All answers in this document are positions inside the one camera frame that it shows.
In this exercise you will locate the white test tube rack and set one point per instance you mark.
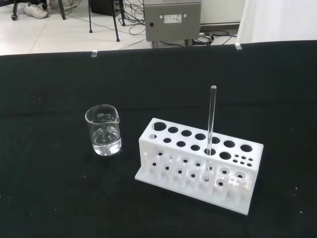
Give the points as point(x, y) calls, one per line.
point(198, 138)

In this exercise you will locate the clear glass beaker with water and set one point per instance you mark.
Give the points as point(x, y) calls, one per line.
point(104, 138)

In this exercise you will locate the grey metal cabinet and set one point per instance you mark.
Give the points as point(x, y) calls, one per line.
point(173, 29)

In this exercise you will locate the clear tape piece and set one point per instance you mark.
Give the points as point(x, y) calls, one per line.
point(94, 53)
point(237, 46)

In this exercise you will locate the black bench cloth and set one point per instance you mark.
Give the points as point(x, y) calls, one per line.
point(74, 198)

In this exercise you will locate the black tripod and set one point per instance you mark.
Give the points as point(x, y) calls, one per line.
point(90, 19)

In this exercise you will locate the white panel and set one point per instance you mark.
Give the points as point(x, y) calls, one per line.
point(277, 19)

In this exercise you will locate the person's foot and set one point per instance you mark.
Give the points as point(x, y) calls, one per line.
point(36, 12)

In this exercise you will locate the black chair base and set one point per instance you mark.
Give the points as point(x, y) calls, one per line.
point(14, 11)

